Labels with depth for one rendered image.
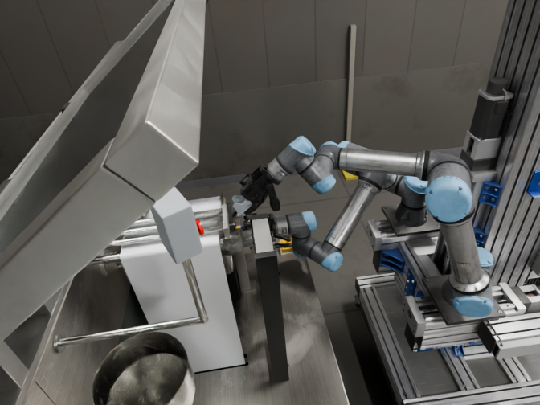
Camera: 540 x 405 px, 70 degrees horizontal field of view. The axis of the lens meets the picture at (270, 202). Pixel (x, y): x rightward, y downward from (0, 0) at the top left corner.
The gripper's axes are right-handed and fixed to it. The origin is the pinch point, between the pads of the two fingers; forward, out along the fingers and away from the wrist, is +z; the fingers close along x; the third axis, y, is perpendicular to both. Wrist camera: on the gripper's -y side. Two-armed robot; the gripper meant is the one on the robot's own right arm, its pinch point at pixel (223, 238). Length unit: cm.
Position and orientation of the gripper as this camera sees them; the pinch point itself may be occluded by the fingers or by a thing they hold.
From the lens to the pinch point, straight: 147.3
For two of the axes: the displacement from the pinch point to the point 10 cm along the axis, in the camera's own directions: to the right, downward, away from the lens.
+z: -9.9, 1.4, -0.6
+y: -0.8, -8.0, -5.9
